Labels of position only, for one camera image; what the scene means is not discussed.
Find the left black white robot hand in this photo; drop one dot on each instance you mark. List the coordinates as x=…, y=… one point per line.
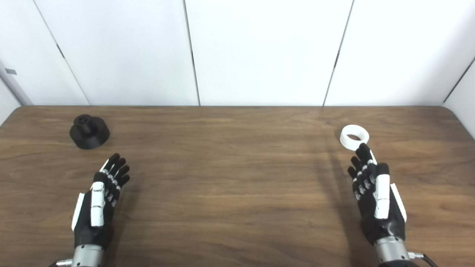
x=87, y=226

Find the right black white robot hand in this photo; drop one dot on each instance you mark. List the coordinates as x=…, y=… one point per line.
x=382, y=226

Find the round black plastic part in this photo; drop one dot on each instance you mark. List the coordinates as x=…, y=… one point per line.
x=91, y=135

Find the gray wall corner post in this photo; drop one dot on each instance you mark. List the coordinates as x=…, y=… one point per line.
x=15, y=83

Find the small gray wall tag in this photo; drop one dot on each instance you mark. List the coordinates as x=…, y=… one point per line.
x=11, y=71

